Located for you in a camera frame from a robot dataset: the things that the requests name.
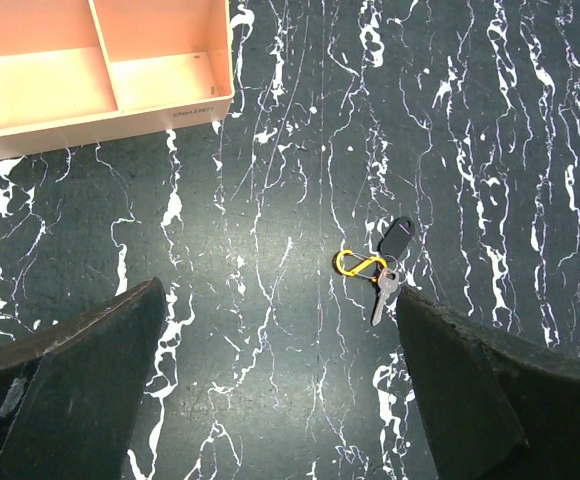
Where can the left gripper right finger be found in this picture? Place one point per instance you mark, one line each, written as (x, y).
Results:
(493, 405)

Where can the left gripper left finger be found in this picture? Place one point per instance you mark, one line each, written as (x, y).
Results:
(69, 395)

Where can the key with black tag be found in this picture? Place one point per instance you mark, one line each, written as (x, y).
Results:
(393, 244)

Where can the orange carabiner keyring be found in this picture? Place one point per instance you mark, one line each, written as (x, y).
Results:
(351, 264)

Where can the orange plastic file organizer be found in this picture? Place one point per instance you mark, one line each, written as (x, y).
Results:
(77, 72)

